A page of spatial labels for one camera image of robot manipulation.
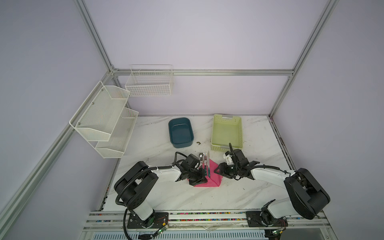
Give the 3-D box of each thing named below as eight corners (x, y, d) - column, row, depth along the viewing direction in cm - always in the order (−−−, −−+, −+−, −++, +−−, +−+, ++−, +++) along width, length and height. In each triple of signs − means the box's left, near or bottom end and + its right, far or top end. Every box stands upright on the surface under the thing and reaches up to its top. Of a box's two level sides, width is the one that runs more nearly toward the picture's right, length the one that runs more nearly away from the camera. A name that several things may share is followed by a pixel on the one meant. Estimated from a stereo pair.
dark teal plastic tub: (171, 149, 102) (170, 144, 98) (169, 124, 117) (168, 119, 112) (195, 145, 105) (195, 140, 100) (189, 121, 119) (189, 116, 115)
